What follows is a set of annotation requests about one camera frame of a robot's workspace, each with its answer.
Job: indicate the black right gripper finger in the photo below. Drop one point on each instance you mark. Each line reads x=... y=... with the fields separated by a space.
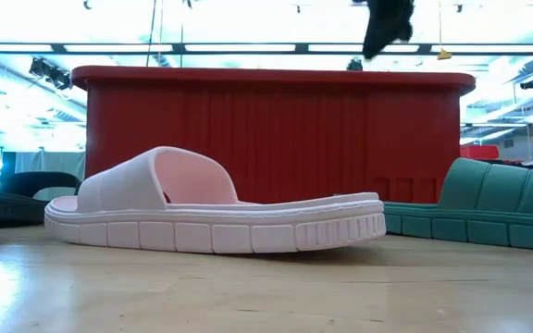
x=384 y=23

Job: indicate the pink rubber slide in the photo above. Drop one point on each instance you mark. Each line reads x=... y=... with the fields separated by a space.
x=202 y=231

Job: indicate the red plastic bin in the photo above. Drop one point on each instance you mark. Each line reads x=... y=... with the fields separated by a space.
x=294 y=129

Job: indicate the small red storage bin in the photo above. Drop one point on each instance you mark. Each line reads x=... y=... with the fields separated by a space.
x=479 y=152

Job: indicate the yellow hanging tag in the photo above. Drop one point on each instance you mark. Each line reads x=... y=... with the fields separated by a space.
x=444 y=55

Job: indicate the black ceiling truss beam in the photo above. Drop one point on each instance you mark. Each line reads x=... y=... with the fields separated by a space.
x=248 y=47

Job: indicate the teal rubber slide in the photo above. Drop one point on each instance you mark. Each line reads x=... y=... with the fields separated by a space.
x=488 y=194

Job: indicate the black ceiling spotlight cluster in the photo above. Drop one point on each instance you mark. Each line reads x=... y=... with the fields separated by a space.
x=51 y=74

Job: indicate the grey curtain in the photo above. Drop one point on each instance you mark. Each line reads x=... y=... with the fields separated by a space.
x=49 y=164

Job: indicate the black rubber slide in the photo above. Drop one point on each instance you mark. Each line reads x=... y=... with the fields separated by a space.
x=12 y=208

